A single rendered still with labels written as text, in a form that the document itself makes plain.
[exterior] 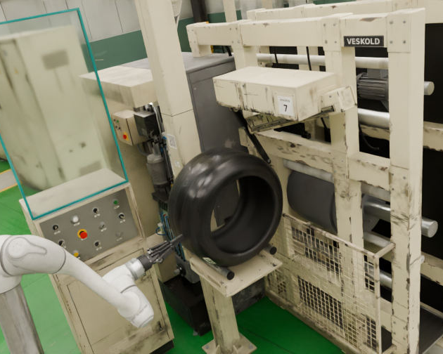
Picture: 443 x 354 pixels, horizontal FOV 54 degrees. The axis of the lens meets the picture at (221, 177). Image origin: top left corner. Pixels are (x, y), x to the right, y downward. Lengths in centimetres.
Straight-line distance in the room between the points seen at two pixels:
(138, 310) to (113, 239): 87
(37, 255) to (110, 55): 1127
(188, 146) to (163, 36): 55
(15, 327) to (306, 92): 138
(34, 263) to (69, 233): 108
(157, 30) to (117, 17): 1078
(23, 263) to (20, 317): 27
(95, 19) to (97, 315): 1041
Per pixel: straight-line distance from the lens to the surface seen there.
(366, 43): 193
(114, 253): 264
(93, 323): 281
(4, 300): 166
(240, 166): 201
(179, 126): 221
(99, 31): 1255
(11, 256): 148
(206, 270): 233
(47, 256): 151
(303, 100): 183
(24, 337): 173
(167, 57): 215
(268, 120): 221
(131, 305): 185
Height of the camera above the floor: 221
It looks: 24 degrees down
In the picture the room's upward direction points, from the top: 11 degrees counter-clockwise
